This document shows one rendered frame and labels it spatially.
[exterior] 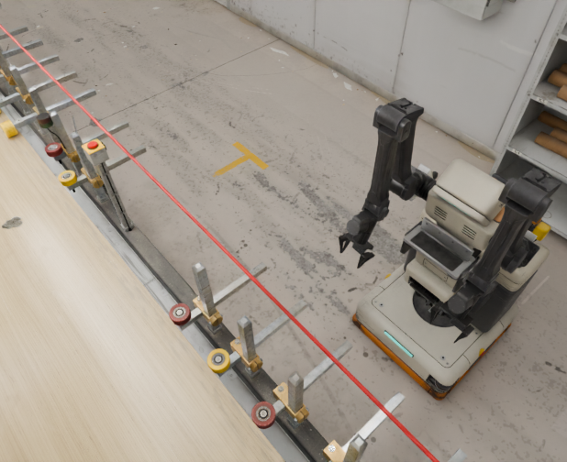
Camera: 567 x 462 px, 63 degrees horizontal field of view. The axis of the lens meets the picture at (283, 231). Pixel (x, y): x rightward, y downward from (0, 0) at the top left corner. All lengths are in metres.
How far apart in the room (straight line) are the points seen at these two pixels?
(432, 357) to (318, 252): 1.04
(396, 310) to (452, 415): 0.60
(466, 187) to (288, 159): 2.22
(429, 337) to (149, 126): 2.86
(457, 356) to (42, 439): 1.82
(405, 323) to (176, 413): 1.33
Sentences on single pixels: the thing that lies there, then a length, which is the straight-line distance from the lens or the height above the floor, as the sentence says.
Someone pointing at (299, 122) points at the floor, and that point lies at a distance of 4.03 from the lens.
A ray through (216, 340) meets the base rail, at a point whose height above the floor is 0.70.
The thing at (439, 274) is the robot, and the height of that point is 0.83.
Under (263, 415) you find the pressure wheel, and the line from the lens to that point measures 1.61.
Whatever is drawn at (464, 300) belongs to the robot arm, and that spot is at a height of 1.22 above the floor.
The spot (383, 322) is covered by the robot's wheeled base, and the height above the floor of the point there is 0.27.
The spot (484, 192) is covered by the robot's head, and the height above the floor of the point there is 1.36.
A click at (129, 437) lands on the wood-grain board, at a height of 0.90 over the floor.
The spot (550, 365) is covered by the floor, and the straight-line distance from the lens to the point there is 3.02.
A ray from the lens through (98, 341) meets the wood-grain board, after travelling 1.85.
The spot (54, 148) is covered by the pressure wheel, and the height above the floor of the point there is 0.90.
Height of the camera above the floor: 2.44
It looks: 51 degrees down
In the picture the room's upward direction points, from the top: 1 degrees counter-clockwise
